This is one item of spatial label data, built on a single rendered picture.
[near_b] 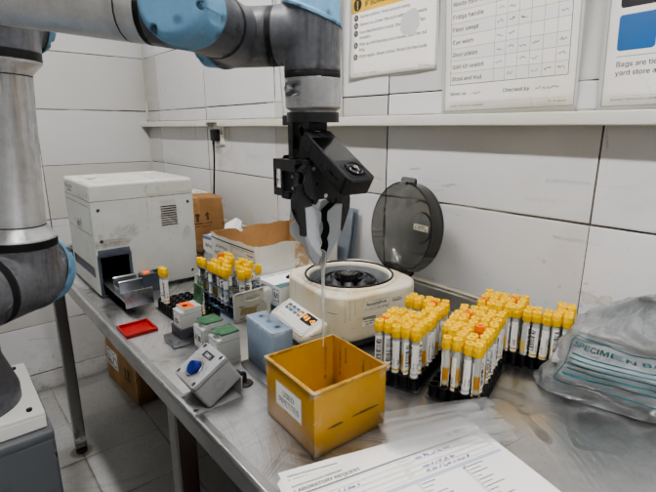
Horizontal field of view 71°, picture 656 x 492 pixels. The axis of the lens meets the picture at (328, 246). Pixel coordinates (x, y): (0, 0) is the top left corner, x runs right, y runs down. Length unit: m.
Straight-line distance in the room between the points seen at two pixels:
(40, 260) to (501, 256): 0.89
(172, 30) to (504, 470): 0.64
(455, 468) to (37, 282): 0.69
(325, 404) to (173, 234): 0.86
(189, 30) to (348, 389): 0.48
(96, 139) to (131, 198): 1.35
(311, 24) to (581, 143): 0.58
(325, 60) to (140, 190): 0.83
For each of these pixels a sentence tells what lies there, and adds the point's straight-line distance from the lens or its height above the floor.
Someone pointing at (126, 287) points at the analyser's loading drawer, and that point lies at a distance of 1.25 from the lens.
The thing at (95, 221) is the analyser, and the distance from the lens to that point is 1.32.
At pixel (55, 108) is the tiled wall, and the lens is 2.63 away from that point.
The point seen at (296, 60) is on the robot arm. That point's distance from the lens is 0.63.
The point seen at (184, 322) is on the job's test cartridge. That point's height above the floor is 0.92.
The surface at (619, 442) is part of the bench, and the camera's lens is 0.83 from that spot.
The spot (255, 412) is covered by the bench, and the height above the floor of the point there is 0.88.
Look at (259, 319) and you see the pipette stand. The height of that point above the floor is 0.97.
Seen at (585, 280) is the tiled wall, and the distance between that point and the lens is 1.03.
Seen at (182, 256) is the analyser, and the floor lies 0.95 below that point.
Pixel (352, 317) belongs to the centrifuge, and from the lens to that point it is 0.93.
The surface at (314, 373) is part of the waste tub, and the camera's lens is 0.80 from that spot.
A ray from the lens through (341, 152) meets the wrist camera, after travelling 0.61.
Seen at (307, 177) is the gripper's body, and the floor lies 1.25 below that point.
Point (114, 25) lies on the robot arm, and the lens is 0.59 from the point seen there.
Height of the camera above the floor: 1.31
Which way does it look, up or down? 14 degrees down
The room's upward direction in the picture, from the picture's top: straight up
